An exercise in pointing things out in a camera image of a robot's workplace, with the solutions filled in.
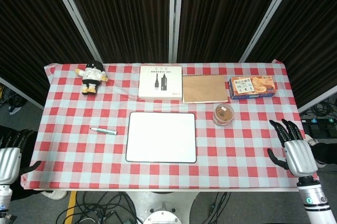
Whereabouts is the green capped marker pen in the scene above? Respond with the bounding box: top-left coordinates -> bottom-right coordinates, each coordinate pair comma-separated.
90,127 -> 118,135

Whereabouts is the black floor cable bundle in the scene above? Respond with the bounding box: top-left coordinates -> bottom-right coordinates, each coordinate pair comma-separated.
0,83 -> 26,115
55,191 -> 138,224
301,99 -> 337,121

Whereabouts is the clear plastic snack jar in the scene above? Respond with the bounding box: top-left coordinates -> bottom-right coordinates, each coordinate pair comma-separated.
212,103 -> 235,126

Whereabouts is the white shoe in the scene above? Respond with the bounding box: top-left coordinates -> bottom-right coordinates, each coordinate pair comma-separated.
41,189 -> 68,201

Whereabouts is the grey aluminium partition post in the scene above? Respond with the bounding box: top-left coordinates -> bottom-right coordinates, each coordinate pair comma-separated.
239,0 -> 301,63
46,0 -> 104,63
167,0 -> 185,64

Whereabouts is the white cable adapter box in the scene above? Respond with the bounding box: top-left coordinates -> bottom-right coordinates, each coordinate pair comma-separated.
137,65 -> 183,101

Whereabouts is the brown spiral notebook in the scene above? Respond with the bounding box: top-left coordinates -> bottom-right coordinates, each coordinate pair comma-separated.
182,73 -> 229,104

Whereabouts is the grey aluminium partition rail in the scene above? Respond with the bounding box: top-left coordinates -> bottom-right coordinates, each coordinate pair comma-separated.
0,76 -> 45,111
298,92 -> 337,114

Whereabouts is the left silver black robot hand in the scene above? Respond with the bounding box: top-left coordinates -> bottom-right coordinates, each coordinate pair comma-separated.
0,128 -> 43,184

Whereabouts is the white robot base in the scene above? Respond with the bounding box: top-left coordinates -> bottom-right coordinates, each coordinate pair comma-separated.
123,190 -> 201,224

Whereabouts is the blue orange cookie box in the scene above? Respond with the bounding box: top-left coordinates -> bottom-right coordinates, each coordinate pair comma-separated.
227,75 -> 277,101

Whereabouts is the white drawing board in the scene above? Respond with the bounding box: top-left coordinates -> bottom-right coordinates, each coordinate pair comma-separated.
125,111 -> 197,163

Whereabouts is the red white checked tablecloth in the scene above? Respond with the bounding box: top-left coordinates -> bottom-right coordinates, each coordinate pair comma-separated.
20,59 -> 321,191

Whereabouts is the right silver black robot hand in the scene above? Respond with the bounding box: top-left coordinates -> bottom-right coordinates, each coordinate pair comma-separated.
267,119 -> 319,178

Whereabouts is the black white plush doll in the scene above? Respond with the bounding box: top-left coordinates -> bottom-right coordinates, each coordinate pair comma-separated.
75,60 -> 109,95

